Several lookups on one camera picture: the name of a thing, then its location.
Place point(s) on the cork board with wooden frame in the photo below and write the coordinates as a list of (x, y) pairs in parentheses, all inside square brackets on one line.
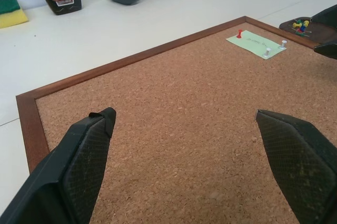
[(184, 97)]

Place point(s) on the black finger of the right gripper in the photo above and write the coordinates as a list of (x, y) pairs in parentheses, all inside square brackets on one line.
[(327, 18), (329, 49)]

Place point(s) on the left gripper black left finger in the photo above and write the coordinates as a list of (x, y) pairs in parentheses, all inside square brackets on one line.
[(79, 171)]

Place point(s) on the red push pin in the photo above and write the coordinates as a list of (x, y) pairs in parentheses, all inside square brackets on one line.
[(298, 30), (239, 34)]

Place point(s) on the yellow and green sponge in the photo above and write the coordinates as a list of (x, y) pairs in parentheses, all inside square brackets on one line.
[(11, 14)]

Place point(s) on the white push pin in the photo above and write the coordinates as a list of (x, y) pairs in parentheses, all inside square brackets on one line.
[(267, 52), (283, 44)]

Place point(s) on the light green paper note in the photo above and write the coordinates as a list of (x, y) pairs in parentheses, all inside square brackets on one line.
[(250, 41)]

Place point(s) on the dark wooden tray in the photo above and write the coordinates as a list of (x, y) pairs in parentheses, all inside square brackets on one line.
[(319, 34)]

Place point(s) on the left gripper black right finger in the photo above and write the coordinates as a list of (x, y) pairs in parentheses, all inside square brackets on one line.
[(297, 160)]

